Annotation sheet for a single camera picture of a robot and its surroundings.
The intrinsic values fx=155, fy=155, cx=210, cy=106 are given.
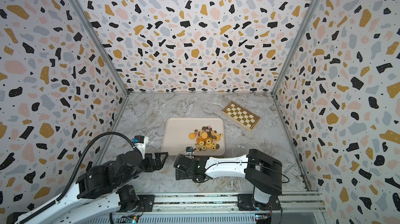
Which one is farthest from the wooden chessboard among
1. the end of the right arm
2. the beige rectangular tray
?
the end of the right arm

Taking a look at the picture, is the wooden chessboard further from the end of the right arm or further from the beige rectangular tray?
the end of the right arm

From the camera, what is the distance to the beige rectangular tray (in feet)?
3.07

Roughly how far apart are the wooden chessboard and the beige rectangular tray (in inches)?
2.6

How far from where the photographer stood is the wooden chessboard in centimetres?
103
